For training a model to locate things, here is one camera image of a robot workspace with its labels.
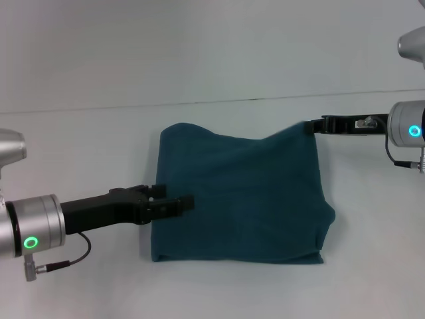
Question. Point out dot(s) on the teal t-shirt with FREE print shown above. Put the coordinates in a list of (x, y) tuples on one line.
[(239, 199)]

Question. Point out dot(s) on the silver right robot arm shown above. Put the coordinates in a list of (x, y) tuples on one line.
[(408, 126)]

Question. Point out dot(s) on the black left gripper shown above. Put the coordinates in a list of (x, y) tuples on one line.
[(103, 211)]

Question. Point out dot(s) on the silver gripper connector stub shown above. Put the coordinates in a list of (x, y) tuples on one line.
[(365, 122)]

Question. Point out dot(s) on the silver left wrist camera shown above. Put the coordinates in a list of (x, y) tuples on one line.
[(11, 156)]

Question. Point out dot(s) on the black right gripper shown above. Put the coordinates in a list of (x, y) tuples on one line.
[(365, 124)]

